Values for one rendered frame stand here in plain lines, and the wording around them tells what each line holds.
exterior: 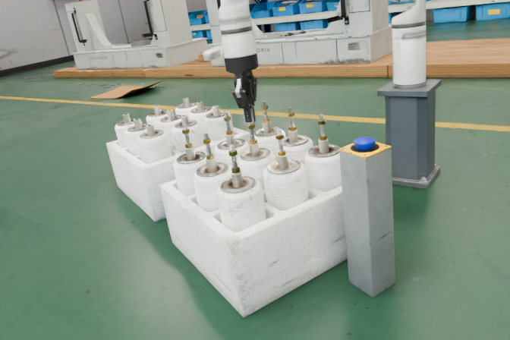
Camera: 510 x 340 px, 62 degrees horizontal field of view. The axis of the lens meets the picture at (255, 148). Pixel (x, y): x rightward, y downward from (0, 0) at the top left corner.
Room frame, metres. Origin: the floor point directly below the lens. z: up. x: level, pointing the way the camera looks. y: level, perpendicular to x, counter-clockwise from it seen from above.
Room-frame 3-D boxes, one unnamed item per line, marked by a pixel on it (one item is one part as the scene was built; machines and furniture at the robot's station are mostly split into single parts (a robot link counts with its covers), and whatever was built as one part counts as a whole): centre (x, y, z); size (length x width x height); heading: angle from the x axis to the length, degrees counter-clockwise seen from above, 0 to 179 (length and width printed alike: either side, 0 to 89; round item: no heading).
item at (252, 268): (0.97, 0.00, 0.09); 0.39 x 0.39 x 0.18; 30
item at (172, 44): (4.76, 1.12, 0.45); 1.61 x 0.57 x 0.74; 51
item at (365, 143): (0.75, -0.21, 0.32); 0.04 x 0.04 x 0.02
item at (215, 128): (1.40, 0.11, 0.16); 0.10 x 0.10 x 0.18
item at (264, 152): (0.97, 0.00, 0.25); 0.08 x 0.08 x 0.01
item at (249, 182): (0.81, 0.05, 0.25); 0.08 x 0.08 x 0.01
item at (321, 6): (6.27, -1.18, 0.36); 0.50 x 0.38 x 0.21; 141
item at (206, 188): (0.91, 0.10, 0.16); 0.10 x 0.10 x 0.18
